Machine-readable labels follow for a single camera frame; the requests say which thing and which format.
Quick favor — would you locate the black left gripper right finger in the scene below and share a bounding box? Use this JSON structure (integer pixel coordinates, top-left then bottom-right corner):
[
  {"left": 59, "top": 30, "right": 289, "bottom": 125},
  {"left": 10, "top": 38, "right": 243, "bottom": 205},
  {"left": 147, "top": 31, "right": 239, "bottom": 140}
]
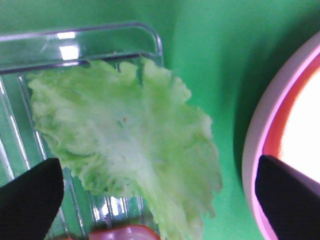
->
[{"left": 254, "top": 155, "right": 320, "bottom": 240}]

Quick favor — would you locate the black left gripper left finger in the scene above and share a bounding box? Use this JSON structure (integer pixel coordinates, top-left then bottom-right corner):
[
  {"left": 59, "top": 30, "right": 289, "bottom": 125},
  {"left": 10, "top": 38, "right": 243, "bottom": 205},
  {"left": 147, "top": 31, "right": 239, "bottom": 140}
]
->
[{"left": 0, "top": 158, "right": 64, "bottom": 240}]

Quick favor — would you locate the bacon strip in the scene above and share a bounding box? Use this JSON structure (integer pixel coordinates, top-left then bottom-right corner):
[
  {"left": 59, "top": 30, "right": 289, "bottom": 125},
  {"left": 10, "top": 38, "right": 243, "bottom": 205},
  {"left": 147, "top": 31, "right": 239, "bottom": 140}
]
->
[{"left": 88, "top": 224, "right": 160, "bottom": 240}]

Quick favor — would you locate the green lettuce leaf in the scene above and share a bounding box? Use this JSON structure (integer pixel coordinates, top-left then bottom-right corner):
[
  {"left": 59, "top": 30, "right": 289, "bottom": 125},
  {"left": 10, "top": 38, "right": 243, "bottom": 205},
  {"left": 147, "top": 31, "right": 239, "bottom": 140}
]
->
[{"left": 28, "top": 59, "right": 223, "bottom": 240}]

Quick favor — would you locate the bread slice with brown crust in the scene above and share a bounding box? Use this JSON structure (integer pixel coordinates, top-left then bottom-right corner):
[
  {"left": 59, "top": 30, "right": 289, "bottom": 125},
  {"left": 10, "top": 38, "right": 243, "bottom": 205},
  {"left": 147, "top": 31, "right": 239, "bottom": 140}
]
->
[{"left": 262, "top": 56, "right": 320, "bottom": 182}]

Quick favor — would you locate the pink round plate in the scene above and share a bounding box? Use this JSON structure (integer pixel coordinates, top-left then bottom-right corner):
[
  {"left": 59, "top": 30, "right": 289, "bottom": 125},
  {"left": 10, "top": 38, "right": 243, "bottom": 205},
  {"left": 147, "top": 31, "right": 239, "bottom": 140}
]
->
[{"left": 242, "top": 34, "right": 320, "bottom": 240}]

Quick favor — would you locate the clear left plastic container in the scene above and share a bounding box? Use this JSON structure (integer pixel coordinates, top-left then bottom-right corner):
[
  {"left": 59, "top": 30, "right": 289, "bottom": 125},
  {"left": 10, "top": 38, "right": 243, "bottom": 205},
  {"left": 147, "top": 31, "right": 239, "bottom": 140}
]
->
[{"left": 0, "top": 22, "right": 163, "bottom": 240}]

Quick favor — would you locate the green tablecloth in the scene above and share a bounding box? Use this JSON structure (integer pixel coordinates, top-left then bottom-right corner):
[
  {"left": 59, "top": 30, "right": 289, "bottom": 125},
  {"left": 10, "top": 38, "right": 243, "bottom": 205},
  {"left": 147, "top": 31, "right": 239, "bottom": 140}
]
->
[{"left": 0, "top": 0, "right": 320, "bottom": 240}]

